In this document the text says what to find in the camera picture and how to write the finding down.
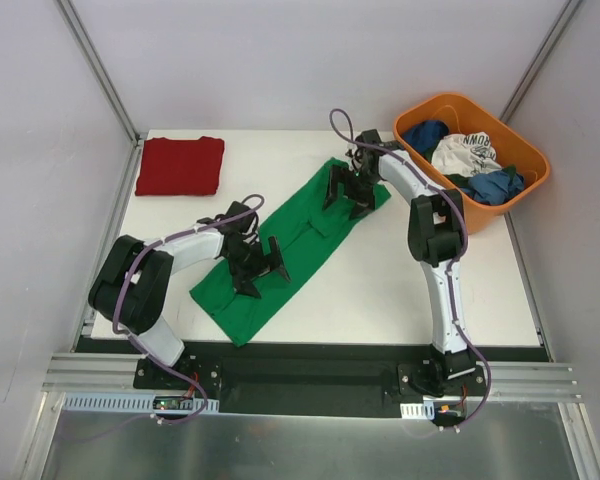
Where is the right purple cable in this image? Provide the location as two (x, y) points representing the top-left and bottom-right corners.
(328, 108), (494, 431)

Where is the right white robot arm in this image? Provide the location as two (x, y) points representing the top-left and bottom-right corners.
(323, 130), (476, 397)

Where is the green t-shirt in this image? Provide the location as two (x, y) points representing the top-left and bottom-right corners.
(190, 158), (362, 347)

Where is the folded red t-shirt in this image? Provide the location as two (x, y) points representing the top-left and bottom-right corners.
(135, 136), (225, 196)

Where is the white cable duct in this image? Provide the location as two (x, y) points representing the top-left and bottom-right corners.
(400, 401), (435, 421)
(63, 393), (219, 415)

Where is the purple cable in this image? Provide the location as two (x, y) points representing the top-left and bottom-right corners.
(328, 108), (494, 431)
(112, 193), (266, 426)

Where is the right white cable duct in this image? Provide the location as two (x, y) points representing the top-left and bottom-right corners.
(400, 401), (435, 421)

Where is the dark blue t-shirt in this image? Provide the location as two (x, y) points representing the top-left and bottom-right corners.
(401, 120), (450, 155)

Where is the white printed t-shirt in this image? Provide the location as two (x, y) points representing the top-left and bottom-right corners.
(431, 132), (501, 177)

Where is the left white cable duct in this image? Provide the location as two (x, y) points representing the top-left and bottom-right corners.
(63, 393), (219, 415)

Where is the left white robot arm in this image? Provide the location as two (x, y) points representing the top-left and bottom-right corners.
(88, 200), (291, 389)

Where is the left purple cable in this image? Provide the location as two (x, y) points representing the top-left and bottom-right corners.
(112, 193), (266, 426)

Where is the aluminium frame rail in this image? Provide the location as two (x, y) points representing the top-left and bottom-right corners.
(42, 353), (584, 403)

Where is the aluminium post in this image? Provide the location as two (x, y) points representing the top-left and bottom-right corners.
(499, 0), (585, 124)
(54, 0), (143, 144)

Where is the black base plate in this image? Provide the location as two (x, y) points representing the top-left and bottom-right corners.
(133, 341), (486, 418)

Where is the right aluminium post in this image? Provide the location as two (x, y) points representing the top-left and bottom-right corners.
(499, 0), (585, 124)

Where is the left aluminium post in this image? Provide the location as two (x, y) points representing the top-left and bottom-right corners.
(54, 0), (143, 144)

